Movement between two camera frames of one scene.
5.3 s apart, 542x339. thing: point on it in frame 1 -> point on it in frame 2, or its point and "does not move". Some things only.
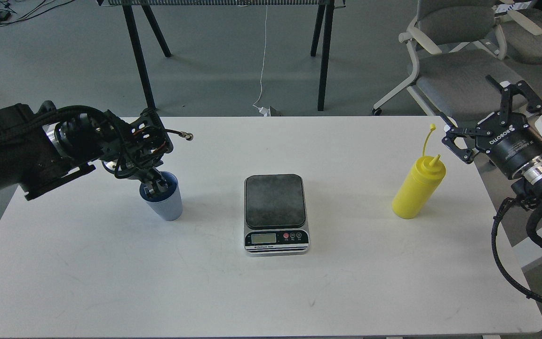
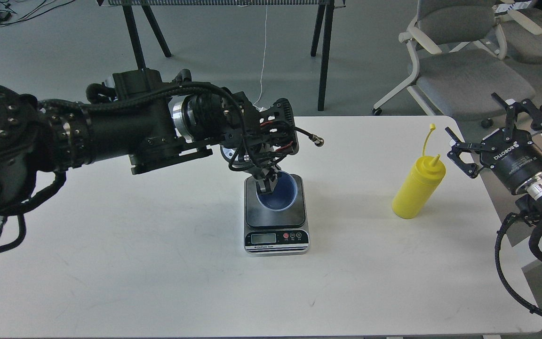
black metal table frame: x=323 y=24 does not move
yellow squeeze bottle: x=422 y=181 does not move
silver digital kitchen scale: x=275 y=218 does not move
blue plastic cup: x=168 y=204 -> x=284 y=195
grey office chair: x=458 y=43 does not move
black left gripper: x=136 y=147 -> x=260 y=138
